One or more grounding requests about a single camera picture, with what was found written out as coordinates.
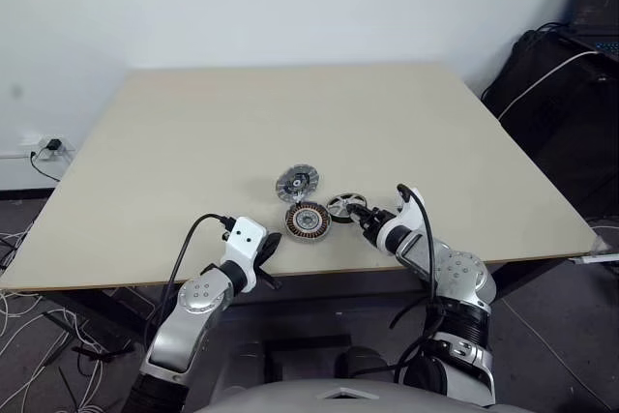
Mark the black laptop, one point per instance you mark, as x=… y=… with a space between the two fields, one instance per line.
x=597 y=2

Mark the white wall outlet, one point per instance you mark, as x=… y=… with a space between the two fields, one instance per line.
x=62 y=147

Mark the motor housing with copper windings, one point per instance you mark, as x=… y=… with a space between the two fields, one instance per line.
x=307 y=223

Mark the black bag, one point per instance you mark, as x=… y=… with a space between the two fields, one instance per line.
x=556 y=132

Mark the white power strip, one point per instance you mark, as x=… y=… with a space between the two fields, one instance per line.
x=602 y=259

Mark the silver spoked rotor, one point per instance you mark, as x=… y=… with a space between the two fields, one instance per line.
x=344 y=205

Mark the dark rounded shape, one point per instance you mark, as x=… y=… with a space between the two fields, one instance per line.
x=360 y=360

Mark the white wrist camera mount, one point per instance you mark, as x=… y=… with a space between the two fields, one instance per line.
x=408 y=212
x=244 y=239

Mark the silver robot torso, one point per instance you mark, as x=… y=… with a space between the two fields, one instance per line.
x=290 y=398

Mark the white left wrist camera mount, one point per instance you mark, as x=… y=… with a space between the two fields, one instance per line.
x=244 y=239

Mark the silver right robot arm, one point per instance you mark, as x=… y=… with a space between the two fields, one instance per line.
x=454 y=277

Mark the black power adapter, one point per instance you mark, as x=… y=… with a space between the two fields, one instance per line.
x=53 y=144

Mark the black table frame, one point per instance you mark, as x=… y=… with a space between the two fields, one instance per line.
x=527 y=278

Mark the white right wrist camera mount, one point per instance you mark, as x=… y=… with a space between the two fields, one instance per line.
x=408 y=212

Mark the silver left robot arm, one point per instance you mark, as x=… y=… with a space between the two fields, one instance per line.
x=193 y=297

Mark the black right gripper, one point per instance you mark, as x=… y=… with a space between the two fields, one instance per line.
x=374 y=227

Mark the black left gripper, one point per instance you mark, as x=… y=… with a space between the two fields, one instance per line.
x=269 y=252

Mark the silver ribbed motor lid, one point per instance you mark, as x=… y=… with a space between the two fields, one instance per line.
x=297 y=183

